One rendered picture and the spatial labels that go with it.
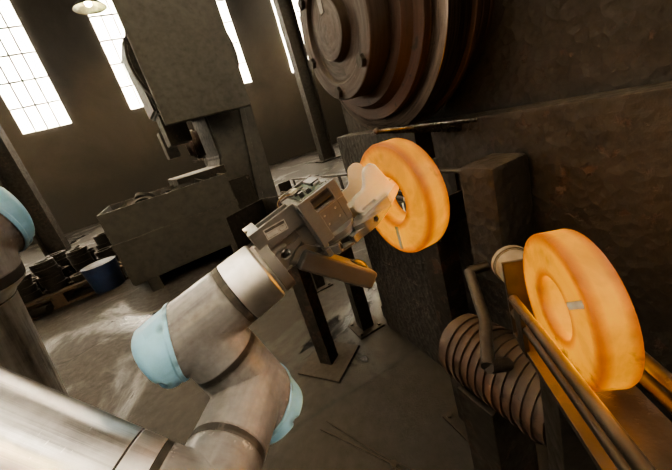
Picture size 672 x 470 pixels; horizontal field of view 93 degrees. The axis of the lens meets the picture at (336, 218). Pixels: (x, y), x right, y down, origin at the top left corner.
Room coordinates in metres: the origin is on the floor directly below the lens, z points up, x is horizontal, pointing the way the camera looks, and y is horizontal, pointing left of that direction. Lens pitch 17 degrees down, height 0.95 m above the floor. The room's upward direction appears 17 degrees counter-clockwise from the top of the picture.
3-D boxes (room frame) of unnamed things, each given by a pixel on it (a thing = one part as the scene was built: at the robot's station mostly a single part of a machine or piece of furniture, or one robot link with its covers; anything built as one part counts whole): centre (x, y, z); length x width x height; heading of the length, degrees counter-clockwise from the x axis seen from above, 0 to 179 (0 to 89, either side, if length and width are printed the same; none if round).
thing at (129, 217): (3.07, 1.47, 0.39); 1.03 x 0.83 x 0.79; 116
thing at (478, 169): (0.57, -0.31, 0.68); 0.11 x 0.08 x 0.24; 112
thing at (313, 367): (1.15, 0.22, 0.36); 0.26 x 0.20 x 0.72; 57
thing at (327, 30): (0.74, -0.12, 1.11); 0.28 x 0.06 x 0.28; 22
